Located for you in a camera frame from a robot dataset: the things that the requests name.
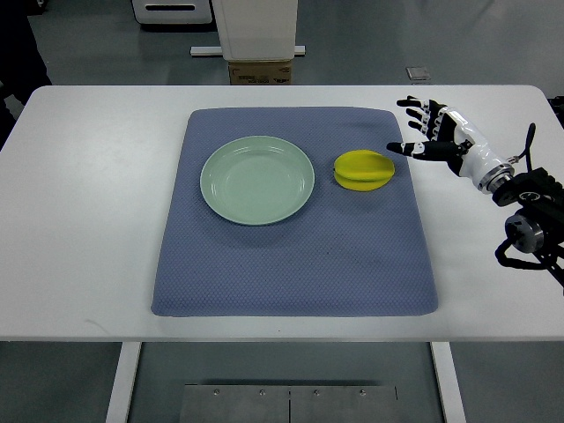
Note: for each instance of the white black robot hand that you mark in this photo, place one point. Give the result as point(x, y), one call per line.
point(451, 138)

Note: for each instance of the yellow starfruit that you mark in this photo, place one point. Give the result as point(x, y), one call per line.
point(363, 170)

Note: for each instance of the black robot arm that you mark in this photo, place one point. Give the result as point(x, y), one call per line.
point(534, 234)

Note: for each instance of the grey floor outlet plate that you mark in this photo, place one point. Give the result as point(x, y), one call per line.
point(418, 73)

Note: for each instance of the light green plate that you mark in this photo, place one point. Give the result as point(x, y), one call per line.
point(257, 180)

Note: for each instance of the brown cardboard box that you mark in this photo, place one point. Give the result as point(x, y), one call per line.
point(260, 73)

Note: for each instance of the white pillar stand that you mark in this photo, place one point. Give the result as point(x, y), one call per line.
point(254, 31)

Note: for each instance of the white table leg right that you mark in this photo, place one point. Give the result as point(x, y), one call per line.
point(449, 391)

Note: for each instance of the white table leg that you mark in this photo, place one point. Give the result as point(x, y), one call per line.
point(124, 383)
point(449, 391)

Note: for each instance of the white machine with slot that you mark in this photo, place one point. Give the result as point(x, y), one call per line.
point(172, 12)

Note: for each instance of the white table leg left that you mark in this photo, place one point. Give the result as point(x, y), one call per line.
point(124, 383)

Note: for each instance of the person in dark clothes left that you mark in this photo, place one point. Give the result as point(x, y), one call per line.
point(22, 67)

